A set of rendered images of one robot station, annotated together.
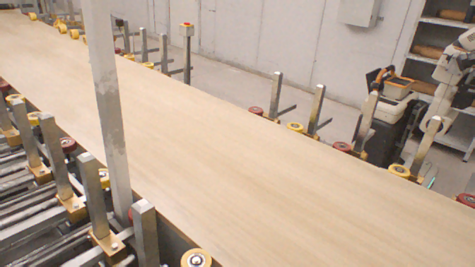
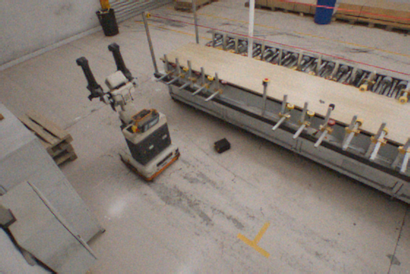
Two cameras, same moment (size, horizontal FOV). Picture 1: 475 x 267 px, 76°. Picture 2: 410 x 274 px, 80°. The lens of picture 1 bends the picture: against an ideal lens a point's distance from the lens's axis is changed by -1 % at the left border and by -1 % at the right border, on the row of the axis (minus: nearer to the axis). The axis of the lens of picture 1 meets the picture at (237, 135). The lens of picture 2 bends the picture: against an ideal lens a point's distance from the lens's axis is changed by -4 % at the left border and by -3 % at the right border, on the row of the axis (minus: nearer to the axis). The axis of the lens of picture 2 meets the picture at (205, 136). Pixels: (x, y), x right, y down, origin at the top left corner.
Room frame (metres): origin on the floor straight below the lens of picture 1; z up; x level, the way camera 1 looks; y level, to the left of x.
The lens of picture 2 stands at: (4.63, -0.21, 2.77)
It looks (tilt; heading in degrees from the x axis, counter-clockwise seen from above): 43 degrees down; 184
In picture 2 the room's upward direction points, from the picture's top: 6 degrees counter-clockwise
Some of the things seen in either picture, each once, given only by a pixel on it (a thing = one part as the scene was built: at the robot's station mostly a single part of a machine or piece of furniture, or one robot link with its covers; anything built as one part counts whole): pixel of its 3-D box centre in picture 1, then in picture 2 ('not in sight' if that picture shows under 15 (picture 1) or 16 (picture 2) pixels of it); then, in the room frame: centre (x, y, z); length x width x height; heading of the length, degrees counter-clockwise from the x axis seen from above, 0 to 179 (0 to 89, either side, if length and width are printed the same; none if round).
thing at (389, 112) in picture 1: (388, 123); (146, 134); (2.18, -1.17, 0.59); 0.55 x 0.34 x 0.83; 140
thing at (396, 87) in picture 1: (397, 87); (142, 118); (2.19, -1.15, 0.87); 0.23 x 0.15 x 0.11; 140
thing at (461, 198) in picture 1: (464, 210); not in sight; (0.88, -0.86, 0.85); 0.08 x 0.08 x 0.11
